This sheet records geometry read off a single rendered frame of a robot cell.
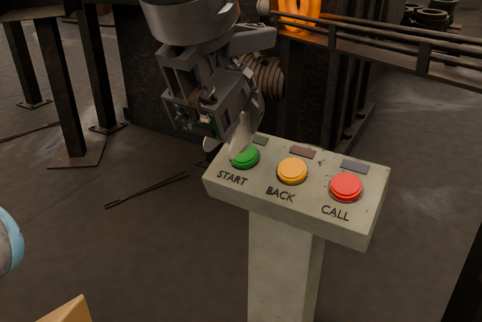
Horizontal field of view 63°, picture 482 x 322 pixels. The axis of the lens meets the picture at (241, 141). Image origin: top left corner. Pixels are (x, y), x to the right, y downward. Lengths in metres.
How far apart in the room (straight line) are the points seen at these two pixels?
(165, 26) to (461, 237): 1.28
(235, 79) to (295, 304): 0.38
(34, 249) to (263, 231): 0.96
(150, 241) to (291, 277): 0.77
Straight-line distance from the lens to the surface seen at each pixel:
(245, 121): 0.49
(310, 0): 1.02
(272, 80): 1.14
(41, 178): 1.74
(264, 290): 0.68
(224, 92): 0.41
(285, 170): 0.54
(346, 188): 0.52
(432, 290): 1.29
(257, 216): 0.58
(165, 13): 0.36
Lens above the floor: 0.91
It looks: 31 degrees down
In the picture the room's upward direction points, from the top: straight up
